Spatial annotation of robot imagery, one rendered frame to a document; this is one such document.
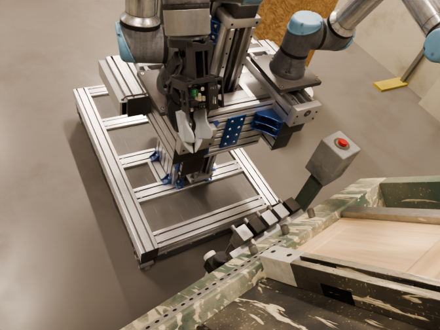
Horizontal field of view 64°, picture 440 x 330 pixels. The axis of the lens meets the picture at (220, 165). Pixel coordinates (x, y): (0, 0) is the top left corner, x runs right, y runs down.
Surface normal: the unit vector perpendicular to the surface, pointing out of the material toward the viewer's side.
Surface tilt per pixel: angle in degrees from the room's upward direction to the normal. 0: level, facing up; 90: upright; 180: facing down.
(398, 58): 90
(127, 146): 0
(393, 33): 90
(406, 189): 90
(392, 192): 90
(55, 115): 0
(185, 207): 0
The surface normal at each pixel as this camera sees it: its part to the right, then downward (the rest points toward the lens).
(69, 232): 0.21, -0.64
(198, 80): 0.50, 0.36
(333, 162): -0.79, 0.34
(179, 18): -0.23, 0.43
